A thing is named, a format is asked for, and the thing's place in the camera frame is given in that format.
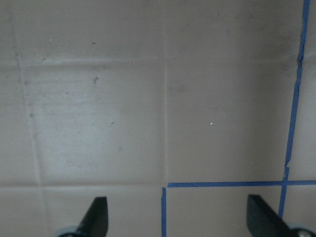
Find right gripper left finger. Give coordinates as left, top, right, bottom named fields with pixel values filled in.
left=57, top=197, right=109, bottom=237

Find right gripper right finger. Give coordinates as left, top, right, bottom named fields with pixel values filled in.
left=246, top=195, right=316, bottom=237

